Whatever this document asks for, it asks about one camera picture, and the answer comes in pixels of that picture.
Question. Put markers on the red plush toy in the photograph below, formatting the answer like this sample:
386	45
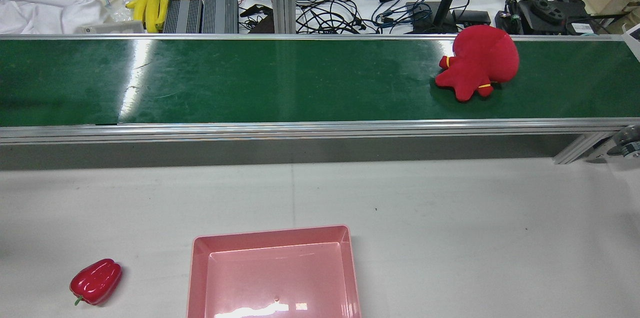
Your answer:
480	57

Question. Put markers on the pink plastic basket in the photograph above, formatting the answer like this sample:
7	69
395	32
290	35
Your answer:
275	278

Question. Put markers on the green conveyor belt machine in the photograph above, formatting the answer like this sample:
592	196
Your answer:
250	82

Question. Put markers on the black finned controller box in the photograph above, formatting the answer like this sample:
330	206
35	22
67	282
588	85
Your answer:
220	15
182	16

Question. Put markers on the black monitor stand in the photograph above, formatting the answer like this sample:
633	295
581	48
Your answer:
445	7

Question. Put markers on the black power adapter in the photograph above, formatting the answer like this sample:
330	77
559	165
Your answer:
473	17

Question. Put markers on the yellow banana bunch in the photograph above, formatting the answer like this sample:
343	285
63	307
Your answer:
150	7

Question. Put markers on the black flange device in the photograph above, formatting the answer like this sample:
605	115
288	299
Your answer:
547	12

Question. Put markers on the red bell pepper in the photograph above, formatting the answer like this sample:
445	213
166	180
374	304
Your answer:
97	280

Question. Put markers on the white cloth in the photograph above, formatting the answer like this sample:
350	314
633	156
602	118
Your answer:
45	15

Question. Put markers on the conveyor motor pulley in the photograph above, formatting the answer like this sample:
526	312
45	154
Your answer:
627	142

